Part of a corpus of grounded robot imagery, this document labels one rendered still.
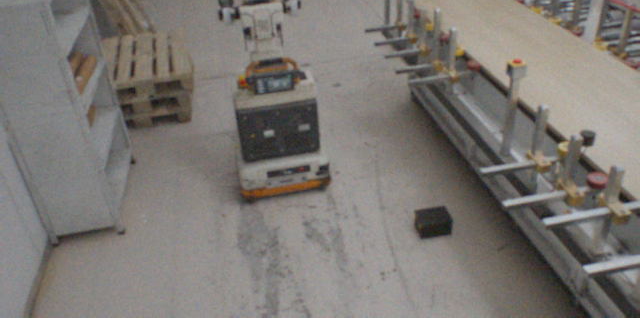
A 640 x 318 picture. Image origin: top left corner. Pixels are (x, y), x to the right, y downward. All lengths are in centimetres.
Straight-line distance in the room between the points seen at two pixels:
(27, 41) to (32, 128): 52
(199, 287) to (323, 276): 72
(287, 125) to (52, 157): 142
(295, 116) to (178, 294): 131
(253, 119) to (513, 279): 182
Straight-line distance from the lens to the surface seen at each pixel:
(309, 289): 322
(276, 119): 361
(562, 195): 253
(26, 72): 339
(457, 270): 333
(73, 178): 368
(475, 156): 398
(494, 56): 366
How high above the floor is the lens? 233
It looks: 32 degrees down
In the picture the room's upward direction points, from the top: 4 degrees counter-clockwise
